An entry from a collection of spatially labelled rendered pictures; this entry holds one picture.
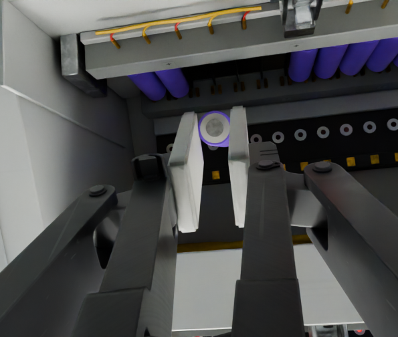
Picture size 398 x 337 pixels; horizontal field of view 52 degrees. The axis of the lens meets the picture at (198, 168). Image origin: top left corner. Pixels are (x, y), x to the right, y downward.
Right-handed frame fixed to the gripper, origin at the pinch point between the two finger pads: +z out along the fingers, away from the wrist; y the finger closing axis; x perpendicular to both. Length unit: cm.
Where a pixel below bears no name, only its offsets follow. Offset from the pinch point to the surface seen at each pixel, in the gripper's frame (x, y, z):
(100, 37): 5.3, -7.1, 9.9
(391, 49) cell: 1.6, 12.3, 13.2
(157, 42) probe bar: 4.6, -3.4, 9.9
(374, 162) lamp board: -8.8, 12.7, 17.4
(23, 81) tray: 3.9, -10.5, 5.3
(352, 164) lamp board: -8.8, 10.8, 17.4
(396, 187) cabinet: -13.2, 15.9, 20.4
